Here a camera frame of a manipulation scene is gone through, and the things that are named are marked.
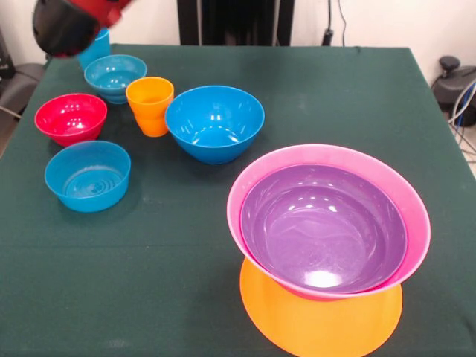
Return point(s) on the orange cup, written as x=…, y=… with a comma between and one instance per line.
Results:
x=148, y=115

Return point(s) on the small ribbed cyan bowl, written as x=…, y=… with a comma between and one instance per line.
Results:
x=111, y=74

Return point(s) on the blue cup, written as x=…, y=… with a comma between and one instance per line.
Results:
x=96, y=52

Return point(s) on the small crimson bowl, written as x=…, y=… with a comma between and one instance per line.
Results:
x=70, y=119

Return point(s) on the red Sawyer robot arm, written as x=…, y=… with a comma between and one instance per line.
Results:
x=63, y=26

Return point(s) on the dark green tablecloth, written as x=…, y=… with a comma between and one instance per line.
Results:
x=148, y=260

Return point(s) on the translucent blue bowl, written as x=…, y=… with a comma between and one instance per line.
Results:
x=87, y=178

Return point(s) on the large pink bowl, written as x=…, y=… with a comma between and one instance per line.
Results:
x=416, y=212

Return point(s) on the large orange bowl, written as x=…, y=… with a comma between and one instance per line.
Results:
x=320, y=327

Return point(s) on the purple bowl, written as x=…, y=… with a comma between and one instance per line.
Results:
x=323, y=227

